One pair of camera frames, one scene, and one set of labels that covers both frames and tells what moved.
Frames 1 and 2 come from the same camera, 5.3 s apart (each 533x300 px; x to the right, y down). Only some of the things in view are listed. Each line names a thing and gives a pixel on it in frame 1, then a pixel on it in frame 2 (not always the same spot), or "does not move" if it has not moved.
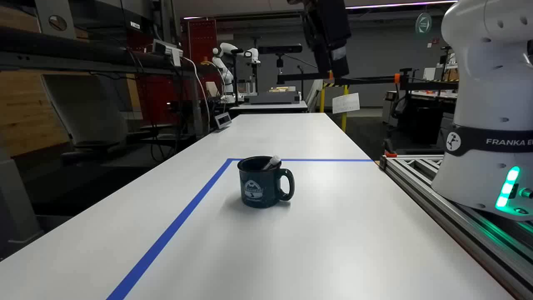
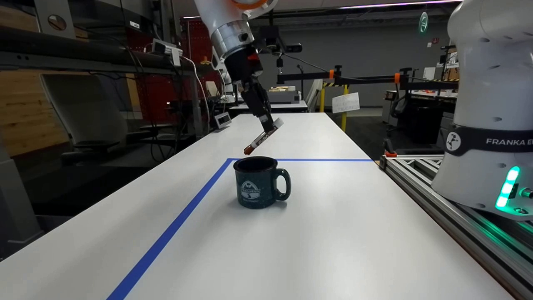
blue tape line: (126, 283) does not move
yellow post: (343, 116) does not move
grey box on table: (224, 123) does not move
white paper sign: (344, 103) does not move
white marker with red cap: (273, 165) to (249, 146)
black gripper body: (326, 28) to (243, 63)
